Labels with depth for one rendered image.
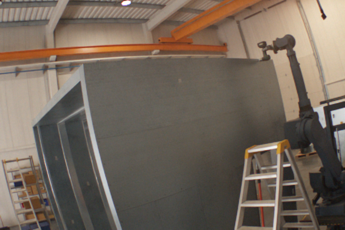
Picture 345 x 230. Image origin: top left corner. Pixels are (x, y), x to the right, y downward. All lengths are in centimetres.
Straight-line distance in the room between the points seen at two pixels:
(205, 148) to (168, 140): 40
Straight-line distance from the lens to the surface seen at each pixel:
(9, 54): 1049
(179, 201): 231
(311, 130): 287
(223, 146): 266
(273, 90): 358
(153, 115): 219
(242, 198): 223
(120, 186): 201
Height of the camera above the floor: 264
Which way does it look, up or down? 6 degrees up
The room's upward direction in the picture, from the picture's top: 12 degrees counter-clockwise
